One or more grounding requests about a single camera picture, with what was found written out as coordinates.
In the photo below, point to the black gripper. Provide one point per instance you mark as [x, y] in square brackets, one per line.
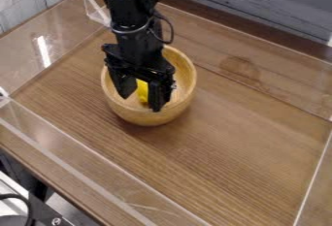
[136, 58]

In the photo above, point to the yellow lemon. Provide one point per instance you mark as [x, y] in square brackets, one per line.
[142, 91]

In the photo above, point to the brown wooden bowl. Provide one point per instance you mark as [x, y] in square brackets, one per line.
[133, 111]

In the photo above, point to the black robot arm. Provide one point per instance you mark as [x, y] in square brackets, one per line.
[133, 14]

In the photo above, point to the clear acrylic corner bracket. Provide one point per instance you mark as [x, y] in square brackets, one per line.
[97, 12]

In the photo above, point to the clear acrylic enclosure wall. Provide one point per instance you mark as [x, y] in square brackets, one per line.
[244, 160]

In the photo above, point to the black table frame mount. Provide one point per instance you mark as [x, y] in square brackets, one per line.
[43, 215]

